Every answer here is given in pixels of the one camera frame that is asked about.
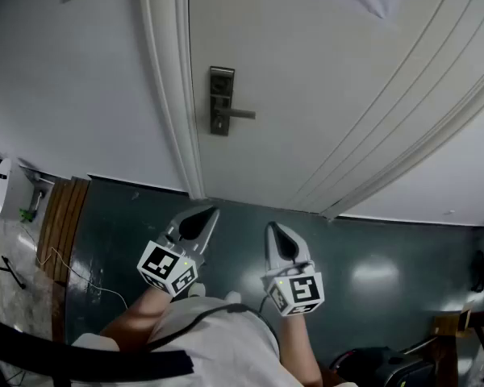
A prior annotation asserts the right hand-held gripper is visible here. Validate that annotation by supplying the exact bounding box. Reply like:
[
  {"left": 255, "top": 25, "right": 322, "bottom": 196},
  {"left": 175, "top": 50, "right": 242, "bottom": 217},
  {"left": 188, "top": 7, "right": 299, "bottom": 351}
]
[{"left": 260, "top": 221, "right": 326, "bottom": 318}]

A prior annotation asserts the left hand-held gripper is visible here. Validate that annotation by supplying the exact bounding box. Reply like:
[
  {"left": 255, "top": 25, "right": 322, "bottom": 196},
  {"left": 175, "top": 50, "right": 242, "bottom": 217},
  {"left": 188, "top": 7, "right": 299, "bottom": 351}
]
[{"left": 136, "top": 205, "right": 221, "bottom": 298}]

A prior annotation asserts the person's left forearm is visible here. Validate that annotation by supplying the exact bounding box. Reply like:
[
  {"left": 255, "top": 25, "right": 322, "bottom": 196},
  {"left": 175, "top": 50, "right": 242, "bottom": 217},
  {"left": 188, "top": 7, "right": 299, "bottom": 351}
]
[{"left": 99, "top": 284, "right": 174, "bottom": 353}]

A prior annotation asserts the person's right forearm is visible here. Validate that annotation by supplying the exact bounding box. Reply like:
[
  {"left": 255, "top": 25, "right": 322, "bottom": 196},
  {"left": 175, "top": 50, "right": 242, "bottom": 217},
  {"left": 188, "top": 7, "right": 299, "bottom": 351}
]
[{"left": 279, "top": 312, "right": 324, "bottom": 387}]

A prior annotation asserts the metal door lock plate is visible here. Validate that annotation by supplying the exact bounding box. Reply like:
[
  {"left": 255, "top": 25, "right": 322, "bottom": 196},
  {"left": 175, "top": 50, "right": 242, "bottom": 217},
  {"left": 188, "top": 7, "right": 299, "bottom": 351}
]
[{"left": 208, "top": 65, "right": 236, "bottom": 137}]

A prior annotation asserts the white door with handle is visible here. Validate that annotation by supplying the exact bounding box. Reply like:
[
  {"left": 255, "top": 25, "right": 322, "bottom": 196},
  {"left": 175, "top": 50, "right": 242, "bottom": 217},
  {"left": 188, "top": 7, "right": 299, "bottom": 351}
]
[{"left": 187, "top": 0, "right": 484, "bottom": 217}]

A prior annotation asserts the person's white shirt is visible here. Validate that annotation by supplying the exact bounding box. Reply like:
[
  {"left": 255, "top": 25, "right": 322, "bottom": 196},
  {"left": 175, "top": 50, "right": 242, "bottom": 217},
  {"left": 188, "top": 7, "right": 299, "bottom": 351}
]
[{"left": 71, "top": 295, "right": 319, "bottom": 387}]

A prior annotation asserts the wooden slat panel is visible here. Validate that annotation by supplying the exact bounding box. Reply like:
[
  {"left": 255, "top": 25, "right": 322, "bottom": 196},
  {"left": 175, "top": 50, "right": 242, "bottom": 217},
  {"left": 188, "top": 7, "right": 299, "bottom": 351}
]
[{"left": 35, "top": 176, "right": 91, "bottom": 286}]

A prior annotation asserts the cardboard box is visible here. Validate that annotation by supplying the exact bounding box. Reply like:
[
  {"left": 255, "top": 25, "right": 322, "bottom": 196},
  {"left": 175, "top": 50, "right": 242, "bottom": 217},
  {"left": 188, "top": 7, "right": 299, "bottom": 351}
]
[{"left": 432, "top": 303, "right": 476, "bottom": 339}]

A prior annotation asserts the black metal stand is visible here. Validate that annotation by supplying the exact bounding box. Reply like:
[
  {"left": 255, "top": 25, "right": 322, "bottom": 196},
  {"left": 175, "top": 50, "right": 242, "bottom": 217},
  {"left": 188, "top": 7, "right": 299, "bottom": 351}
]
[{"left": 0, "top": 255, "right": 27, "bottom": 322}]

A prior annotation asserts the white oval device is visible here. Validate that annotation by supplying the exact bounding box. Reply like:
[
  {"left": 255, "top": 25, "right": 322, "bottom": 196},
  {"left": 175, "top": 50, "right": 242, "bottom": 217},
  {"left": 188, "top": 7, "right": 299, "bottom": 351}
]
[{"left": 0, "top": 157, "right": 13, "bottom": 219}]

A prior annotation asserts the black chest cable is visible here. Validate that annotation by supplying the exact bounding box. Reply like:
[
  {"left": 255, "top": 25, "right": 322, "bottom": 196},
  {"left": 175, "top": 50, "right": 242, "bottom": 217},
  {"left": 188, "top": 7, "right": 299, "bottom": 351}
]
[{"left": 147, "top": 302, "right": 282, "bottom": 352}]

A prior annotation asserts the thin white floor cable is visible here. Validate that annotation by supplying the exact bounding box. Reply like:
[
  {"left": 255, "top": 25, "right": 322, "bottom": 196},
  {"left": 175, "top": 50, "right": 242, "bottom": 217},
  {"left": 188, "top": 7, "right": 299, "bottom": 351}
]
[{"left": 35, "top": 247, "right": 128, "bottom": 310}]

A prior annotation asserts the metal lever door handle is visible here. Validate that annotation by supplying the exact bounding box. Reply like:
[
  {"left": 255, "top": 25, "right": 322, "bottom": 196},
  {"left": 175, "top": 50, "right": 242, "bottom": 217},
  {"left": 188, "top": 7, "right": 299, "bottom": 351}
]
[{"left": 214, "top": 106, "right": 257, "bottom": 120}]

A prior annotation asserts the white door frame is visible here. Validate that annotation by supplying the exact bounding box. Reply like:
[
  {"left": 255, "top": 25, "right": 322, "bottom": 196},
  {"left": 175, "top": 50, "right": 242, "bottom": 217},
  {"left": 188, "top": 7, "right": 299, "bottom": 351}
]
[{"left": 136, "top": 0, "right": 484, "bottom": 222}]

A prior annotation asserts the black strap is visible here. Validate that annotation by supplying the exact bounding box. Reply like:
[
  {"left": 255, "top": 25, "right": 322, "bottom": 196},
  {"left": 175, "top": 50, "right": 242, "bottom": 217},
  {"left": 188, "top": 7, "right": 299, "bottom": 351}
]
[{"left": 0, "top": 316, "right": 195, "bottom": 375}]

